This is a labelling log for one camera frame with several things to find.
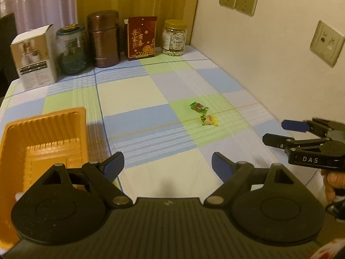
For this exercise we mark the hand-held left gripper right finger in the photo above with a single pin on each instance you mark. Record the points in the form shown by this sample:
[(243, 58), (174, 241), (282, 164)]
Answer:
[(221, 165)]

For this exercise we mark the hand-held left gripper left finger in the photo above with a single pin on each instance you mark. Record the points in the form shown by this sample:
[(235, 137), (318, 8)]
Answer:
[(113, 165)]

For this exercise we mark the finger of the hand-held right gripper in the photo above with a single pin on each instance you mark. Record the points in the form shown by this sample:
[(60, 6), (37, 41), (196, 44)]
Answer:
[(277, 140), (293, 125)]

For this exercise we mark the yellow candy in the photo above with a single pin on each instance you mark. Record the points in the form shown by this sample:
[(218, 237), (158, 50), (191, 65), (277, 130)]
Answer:
[(210, 120)]

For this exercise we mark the green candy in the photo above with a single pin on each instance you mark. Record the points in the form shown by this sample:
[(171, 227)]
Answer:
[(199, 106)]

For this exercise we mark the orange plastic tray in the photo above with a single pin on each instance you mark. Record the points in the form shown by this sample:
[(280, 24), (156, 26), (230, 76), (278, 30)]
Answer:
[(40, 135)]

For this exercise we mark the person's right hand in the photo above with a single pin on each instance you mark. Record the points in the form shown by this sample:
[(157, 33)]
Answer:
[(335, 183)]

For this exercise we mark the checkered tablecloth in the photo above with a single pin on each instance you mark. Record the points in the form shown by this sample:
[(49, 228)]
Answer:
[(151, 91)]

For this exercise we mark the glass jar with green contents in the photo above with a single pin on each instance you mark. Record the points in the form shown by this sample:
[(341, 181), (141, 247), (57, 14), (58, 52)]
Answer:
[(71, 51)]

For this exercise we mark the brown metal canister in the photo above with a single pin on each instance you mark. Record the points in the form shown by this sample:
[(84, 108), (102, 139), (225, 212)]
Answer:
[(104, 40)]

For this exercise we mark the red gold printed pouch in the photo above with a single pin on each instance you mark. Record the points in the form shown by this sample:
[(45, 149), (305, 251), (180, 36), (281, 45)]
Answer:
[(140, 39)]

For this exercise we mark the white cardboard box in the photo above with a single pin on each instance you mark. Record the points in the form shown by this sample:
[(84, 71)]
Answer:
[(33, 59)]

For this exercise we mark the clear plastic nut jar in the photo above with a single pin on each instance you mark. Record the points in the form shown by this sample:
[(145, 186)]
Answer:
[(174, 39)]

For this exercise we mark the dark chair back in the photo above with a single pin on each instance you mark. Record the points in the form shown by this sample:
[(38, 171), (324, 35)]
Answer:
[(6, 45)]

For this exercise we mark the pale sheer curtain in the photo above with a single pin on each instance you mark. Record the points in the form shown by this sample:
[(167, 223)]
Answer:
[(35, 0)]

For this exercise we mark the beige data wall socket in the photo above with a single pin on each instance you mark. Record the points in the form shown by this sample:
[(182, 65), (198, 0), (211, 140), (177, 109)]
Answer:
[(327, 43)]

